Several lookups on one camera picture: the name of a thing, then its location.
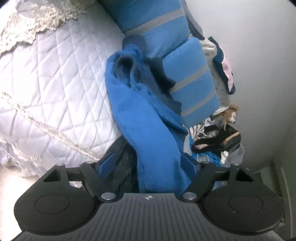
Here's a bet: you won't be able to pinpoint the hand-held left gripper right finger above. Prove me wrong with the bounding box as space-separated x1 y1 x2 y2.
180 154 253 203

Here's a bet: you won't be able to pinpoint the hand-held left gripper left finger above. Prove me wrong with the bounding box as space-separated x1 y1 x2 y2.
43 153 116 203

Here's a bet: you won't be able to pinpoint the blue fleece sweater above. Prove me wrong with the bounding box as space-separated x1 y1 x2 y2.
105 37 197 194

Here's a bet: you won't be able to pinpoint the folded dark blue clothes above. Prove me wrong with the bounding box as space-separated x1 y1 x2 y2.
209 37 236 95

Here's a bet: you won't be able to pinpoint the striped white cloth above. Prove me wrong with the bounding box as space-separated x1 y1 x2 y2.
188 116 219 142

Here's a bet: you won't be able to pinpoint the black bag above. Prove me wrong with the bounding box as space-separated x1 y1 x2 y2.
193 124 242 153

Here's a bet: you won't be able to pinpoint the clear plastic bag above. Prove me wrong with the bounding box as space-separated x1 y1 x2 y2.
221 144 245 167

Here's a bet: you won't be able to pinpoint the brown teddy bear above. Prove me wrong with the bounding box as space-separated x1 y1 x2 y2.
216 104 240 131

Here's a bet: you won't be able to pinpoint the blue grey-striped pillow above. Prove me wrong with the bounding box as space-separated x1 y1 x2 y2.
162 37 221 126
98 0 191 58

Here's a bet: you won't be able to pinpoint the grey-white blanket pile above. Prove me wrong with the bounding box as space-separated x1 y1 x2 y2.
200 38 232 114

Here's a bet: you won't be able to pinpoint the quilted grey bedspread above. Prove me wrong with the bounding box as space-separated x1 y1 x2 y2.
0 0 126 179

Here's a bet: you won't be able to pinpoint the pink cloth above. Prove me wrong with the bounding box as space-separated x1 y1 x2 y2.
222 59 233 92

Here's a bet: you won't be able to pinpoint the blue cable coil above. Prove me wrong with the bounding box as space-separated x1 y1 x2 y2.
188 136 222 193

